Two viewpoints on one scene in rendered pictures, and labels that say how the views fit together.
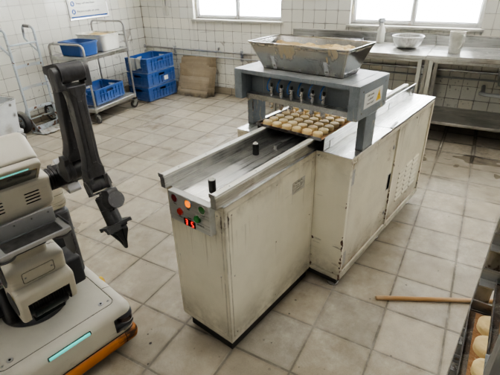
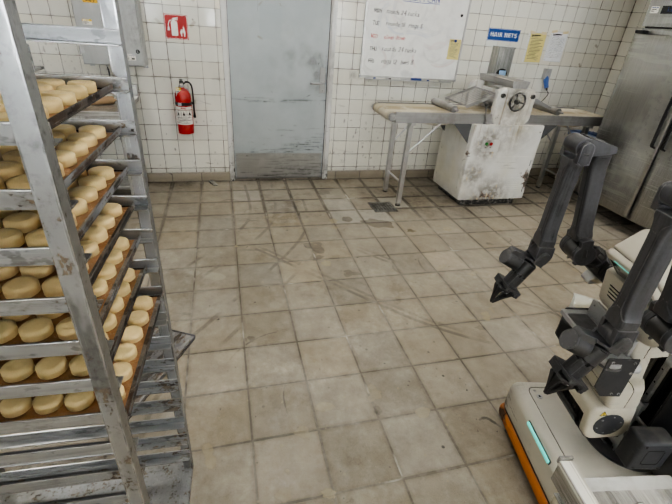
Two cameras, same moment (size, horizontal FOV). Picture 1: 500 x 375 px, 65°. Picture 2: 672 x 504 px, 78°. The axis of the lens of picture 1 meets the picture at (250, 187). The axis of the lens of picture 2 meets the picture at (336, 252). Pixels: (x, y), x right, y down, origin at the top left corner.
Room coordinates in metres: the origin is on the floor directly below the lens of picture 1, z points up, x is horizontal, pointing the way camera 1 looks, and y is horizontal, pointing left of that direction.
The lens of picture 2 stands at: (1.27, -0.61, 1.66)
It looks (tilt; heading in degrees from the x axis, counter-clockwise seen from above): 30 degrees down; 134
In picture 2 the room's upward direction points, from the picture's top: 5 degrees clockwise
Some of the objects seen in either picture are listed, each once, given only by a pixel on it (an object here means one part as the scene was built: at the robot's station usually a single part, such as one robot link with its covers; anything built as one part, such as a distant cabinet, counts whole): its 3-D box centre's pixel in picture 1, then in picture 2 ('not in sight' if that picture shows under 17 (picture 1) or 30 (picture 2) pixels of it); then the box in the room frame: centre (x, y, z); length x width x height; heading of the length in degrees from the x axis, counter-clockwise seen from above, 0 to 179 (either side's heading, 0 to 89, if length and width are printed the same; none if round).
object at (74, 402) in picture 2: not in sight; (79, 398); (0.54, -0.54, 0.96); 0.05 x 0.05 x 0.02
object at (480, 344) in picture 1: (487, 348); (119, 372); (0.52, -0.46, 0.96); 0.05 x 0.05 x 0.02
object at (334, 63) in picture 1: (309, 56); not in sight; (2.04, -0.31, 1.25); 0.56 x 0.29 x 0.14; 50
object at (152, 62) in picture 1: (149, 62); not in sight; (5.96, 1.42, 0.50); 0.60 x 0.40 x 0.20; 152
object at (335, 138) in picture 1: (377, 111); not in sight; (2.27, -0.78, 0.88); 1.28 x 0.01 x 0.07; 140
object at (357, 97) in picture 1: (306, 103); not in sight; (2.04, -0.31, 1.01); 0.72 x 0.33 x 0.34; 50
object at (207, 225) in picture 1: (191, 211); (610, 501); (1.37, 0.24, 0.77); 0.24 x 0.04 x 0.14; 50
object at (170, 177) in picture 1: (295, 117); not in sight; (2.22, -0.27, 0.87); 2.01 x 0.03 x 0.07; 140
